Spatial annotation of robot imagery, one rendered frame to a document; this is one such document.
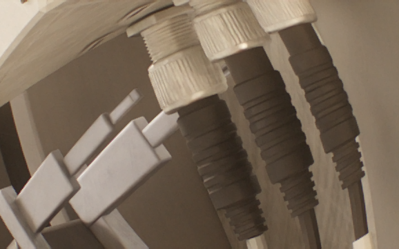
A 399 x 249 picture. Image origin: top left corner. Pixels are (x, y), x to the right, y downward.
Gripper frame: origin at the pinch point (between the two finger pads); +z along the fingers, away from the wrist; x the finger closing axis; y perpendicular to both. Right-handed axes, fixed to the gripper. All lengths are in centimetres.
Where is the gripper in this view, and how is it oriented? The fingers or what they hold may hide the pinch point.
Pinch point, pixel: (185, 78)
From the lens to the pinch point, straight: 66.9
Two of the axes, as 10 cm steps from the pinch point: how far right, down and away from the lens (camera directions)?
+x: -4.6, 1.6, -8.8
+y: 5.8, 8.0, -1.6
